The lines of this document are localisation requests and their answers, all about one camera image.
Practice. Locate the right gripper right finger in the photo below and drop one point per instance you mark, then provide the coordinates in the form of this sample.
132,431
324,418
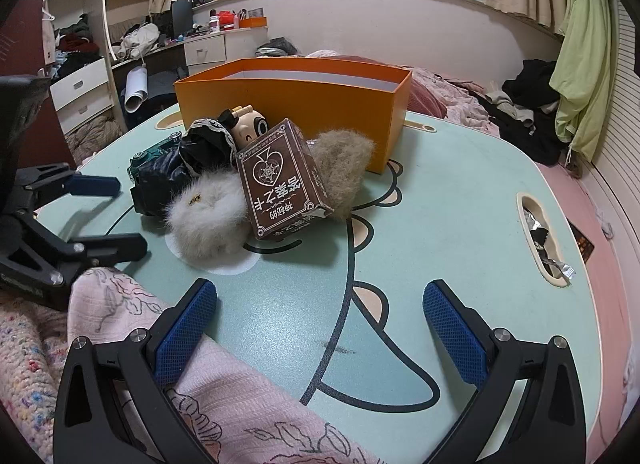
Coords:
549,425

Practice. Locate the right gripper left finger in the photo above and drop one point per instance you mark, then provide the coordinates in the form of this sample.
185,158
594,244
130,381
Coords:
90,425

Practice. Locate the white fluffy pompom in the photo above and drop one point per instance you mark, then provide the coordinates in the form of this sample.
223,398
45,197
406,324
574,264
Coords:
209,217

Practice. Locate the black lace-trimmed cloth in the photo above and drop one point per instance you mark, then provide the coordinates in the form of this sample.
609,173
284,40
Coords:
166,168

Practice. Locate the panda head figurine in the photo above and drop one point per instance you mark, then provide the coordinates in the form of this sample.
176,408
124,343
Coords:
244,123

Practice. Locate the brown playing card box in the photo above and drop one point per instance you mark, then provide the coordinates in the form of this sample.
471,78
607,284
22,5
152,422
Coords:
281,182

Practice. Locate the brown fluffy pompom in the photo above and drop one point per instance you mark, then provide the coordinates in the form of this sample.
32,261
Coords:
341,156

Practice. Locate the pink floral quilt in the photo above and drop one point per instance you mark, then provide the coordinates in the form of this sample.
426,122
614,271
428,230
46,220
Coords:
236,413

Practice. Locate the phone on bed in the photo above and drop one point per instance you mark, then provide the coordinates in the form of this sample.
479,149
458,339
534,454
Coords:
586,247

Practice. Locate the foil wrappers in slot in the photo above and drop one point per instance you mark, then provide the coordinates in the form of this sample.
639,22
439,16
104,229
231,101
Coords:
539,235

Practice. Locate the white rolled paper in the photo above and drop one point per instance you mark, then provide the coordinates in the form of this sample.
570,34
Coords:
136,89

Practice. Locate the white shelf cabinet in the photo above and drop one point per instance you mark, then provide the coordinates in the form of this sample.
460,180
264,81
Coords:
84,54

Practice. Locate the white drawer desk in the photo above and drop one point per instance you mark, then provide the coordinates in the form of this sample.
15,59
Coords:
202,51

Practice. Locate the black clothes pile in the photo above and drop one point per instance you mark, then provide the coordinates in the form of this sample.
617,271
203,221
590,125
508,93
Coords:
524,111

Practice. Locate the pink crumpled blanket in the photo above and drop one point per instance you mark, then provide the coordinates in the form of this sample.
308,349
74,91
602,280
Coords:
462,108

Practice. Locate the orange cardboard box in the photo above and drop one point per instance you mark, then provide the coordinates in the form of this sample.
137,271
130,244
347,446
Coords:
316,94

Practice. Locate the dark red pillow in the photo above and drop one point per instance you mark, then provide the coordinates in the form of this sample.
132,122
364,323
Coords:
422,100

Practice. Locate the green hanging garment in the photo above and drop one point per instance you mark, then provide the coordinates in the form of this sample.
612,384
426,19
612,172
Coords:
583,75

